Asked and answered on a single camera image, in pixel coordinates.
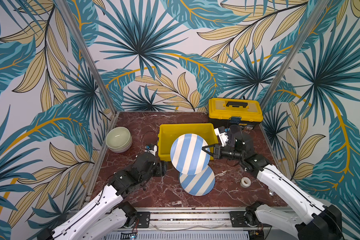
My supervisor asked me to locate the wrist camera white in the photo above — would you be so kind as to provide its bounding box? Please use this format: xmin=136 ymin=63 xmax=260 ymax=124
xmin=214 ymin=127 xmax=230 ymax=147
xmin=145 ymin=144 xmax=158 ymax=156

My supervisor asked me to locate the yellow plastic bin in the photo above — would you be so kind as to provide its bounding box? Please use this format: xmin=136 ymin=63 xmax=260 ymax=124
xmin=158 ymin=123 xmax=219 ymax=162

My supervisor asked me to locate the white tape roll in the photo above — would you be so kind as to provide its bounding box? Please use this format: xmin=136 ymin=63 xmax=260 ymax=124
xmin=240 ymin=177 xmax=252 ymax=188

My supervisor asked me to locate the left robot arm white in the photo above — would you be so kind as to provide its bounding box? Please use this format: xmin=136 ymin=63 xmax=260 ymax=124
xmin=37 ymin=152 xmax=168 ymax=240

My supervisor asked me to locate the yellow black toolbox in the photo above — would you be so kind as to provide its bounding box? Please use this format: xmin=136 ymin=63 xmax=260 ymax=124
xmin=208 ymin=98 xmax=264 ymax=129

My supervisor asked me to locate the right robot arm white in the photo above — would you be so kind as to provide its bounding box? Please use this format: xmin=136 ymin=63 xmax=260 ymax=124
xmin=201 ymin=125 xmax=345 ymax=240

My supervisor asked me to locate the blue white striped plate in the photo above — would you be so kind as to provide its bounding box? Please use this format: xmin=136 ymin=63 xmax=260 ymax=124
xmin=170 ymin=134 xmax=210 ymax=175

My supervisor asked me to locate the metal base rail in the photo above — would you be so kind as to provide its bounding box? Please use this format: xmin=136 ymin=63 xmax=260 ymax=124
xmin=68 ymin=206 xmax=319 ymax=240

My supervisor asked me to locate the green bowl top of stack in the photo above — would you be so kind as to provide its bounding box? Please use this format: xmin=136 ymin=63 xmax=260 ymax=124
xmin=106 ymin=127 xmax=132 ymax=149

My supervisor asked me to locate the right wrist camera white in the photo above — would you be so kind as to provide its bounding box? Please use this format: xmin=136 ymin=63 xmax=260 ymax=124
xmin=214 ymin=127 xmax=230 ymax=147

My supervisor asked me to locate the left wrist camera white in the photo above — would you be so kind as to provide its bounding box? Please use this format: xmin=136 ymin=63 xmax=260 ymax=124
xmin=145 ymin=144 xmax=158 ymax=156

